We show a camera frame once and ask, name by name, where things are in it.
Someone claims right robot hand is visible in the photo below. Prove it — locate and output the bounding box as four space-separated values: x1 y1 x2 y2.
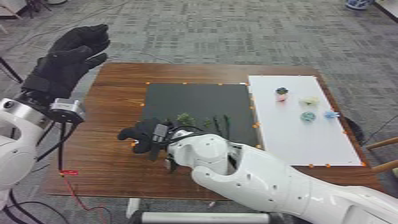
116 117 178 155

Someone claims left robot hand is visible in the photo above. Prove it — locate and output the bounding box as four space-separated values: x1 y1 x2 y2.
20 23 114 100

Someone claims green sprig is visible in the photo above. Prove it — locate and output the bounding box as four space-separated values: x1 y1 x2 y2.
210 114 223 133
175 112 199 128
221 113 233 140
201 117 215 130

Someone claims dark mat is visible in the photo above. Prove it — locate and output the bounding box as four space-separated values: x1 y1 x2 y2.
139 82 263 148

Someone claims white sheet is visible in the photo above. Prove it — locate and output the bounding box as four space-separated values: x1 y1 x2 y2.
246 74 366 167

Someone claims pale grey bar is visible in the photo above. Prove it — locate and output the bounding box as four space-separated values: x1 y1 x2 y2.
139 211 272 224

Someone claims teal flower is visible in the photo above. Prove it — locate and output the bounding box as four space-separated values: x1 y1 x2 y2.
299 111 320 123

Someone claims blue flower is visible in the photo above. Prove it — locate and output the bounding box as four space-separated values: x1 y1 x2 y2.
322 110 343 120

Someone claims wooden chair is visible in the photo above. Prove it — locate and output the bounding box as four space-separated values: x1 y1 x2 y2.
365 135 398 175

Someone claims black cable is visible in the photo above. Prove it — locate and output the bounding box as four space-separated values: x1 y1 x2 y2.
34 120 82 175

